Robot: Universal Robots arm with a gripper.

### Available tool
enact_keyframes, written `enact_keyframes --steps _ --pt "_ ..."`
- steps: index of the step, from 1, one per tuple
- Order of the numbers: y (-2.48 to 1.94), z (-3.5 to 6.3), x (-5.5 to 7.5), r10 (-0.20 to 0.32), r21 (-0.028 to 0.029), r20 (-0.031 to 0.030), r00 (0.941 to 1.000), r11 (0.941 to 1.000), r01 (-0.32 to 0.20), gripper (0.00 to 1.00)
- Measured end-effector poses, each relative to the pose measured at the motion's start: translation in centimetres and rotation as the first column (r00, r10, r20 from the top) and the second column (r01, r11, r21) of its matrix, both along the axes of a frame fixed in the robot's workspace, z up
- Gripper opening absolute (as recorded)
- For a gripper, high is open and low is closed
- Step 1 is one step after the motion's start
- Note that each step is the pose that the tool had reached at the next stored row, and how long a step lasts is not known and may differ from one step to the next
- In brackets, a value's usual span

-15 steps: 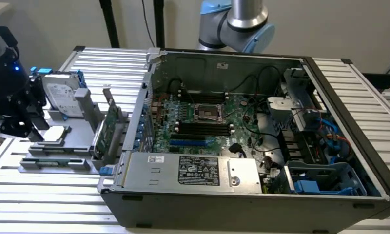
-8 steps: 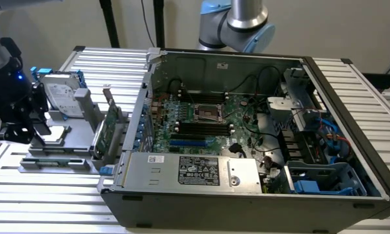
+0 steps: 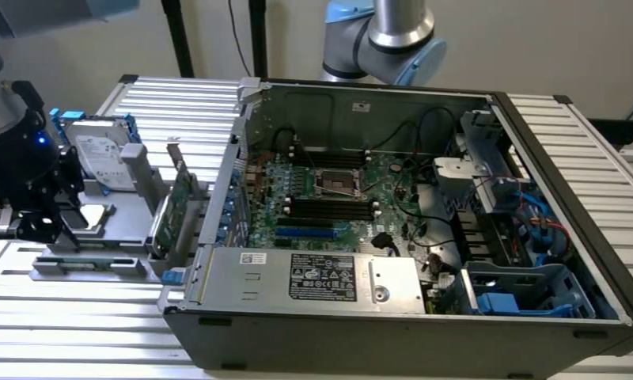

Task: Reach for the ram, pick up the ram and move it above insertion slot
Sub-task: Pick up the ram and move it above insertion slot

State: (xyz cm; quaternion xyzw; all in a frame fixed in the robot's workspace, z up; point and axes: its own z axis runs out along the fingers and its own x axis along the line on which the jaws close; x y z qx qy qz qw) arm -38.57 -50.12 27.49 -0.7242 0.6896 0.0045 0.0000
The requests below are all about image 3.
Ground black metal bracket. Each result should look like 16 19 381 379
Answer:
585 117 633 148

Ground green graphics card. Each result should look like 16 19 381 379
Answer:
145 135 203 255

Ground red and blue wires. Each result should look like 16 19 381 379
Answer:
515 188 567 260

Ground grey parts rack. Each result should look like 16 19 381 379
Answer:
28 142 213 283

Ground blue plastic disk bay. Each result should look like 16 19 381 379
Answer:
460 260 596 318

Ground short black wire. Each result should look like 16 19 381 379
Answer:
271 126 297 152

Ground blue plastic case latch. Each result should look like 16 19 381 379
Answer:
160 268 187 287

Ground black RAM slot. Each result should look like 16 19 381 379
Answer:
293 157 371 165
287 207 377 215
288 201 377 209
287 212 377 222
289 196 377 204
295 152 371 160
295 147 371 155
293 161 371 169

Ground thick black cable plug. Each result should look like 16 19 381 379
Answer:
371 232 397 255

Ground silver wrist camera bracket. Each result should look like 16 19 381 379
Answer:
0 208 22 239

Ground long black looped wire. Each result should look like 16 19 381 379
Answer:
388 105 459 160

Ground silver CPU chip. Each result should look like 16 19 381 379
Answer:
77 203 109 231

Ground silver metal disk bay cage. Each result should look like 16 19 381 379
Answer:
436 109 535 215

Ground grey power supply unit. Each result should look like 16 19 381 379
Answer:
184 246 429 316

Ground blue expansion slot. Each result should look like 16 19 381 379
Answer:
275 226 336 240

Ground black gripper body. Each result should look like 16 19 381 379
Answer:
0 107 68 207

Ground grey blue panel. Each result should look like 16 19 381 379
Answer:
0 0 141 39

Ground silver hard disk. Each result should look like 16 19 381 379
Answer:
65 120 139 192

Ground thin black hanging cable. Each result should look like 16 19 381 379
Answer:
225 0 256 77

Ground CPU socket with metal frame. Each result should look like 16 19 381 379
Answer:
312 167 369 200

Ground green RAM stick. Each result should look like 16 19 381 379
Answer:
37 257 140 271

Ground green motherboard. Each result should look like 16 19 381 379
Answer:
240 151 429 255

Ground black open PC case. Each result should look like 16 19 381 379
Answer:
160 76 633 371

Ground thick black stand post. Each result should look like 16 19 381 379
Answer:
160 0 197 78
244 0 271 78

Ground black wrist cable plug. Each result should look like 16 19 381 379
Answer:
0 78 48 120

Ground blue disk carrier frame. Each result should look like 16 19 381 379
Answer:
48 108 141 196

